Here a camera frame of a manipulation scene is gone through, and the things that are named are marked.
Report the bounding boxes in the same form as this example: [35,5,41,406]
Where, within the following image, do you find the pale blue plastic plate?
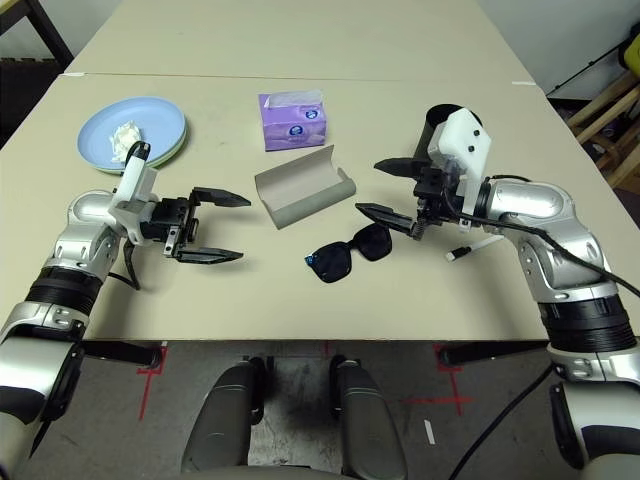
[77,96,186,174]

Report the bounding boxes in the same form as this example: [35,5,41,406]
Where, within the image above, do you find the thin black rod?
[547,42,634,96]

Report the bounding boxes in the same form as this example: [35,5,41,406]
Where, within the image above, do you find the white tissue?
[108,121,144,163]

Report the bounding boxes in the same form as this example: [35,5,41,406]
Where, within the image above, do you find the grey robot left leg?
[180,357,264,474]

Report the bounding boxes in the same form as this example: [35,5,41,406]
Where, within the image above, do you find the grey robot leg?
[180,357,264,474]
[332,355,409,480]

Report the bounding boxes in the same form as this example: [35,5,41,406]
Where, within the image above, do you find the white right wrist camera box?
[427,107,494,234]

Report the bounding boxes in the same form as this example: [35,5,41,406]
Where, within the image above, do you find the purple tissue pack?
[257,89,331,153]

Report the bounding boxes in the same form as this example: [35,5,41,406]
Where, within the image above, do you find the grey glasses case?
[253,144,357,231]

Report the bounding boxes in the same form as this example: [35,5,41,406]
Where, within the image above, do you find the black left wrist camera cable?
[107,141,151,291]

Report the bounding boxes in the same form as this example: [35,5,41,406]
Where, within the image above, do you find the grey robot right leg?
[332,355,409,480]

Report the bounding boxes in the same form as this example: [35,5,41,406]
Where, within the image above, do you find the light wooden frame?
[567,84,640,189]

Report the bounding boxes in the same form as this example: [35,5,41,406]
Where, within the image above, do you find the light grey robot pelvis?
[179,464,346,480]

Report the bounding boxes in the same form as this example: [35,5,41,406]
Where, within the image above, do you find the black sunglasses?
[304,222,394,286]

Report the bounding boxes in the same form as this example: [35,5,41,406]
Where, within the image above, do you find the white pen black band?
[445,234,504,262]

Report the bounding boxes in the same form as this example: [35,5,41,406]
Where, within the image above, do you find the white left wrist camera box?
[107,141,161,246]

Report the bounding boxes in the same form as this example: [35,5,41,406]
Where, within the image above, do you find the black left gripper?
[139,186,252,265]

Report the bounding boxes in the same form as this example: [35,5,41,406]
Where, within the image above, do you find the black plastic cup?
[413,103,485,166]

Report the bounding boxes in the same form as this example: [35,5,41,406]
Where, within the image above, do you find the red floor tape corner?
[135,344,169,421]

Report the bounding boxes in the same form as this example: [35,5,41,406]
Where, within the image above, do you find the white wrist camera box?
[427,107,494,234]
[107,141,161,246]

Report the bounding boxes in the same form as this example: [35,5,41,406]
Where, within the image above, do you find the red floor tape cross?
[399,344,476,416]

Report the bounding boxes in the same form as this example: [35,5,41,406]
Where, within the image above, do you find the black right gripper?
[354,157,461,240]

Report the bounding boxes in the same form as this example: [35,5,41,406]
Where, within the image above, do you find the yellow green container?
[619,37,640,74]

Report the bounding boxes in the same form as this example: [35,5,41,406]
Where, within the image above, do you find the black framed side table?
[0,0,76,64]

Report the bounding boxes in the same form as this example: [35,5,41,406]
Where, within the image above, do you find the pale green plastic plate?
[107,117,190,176]

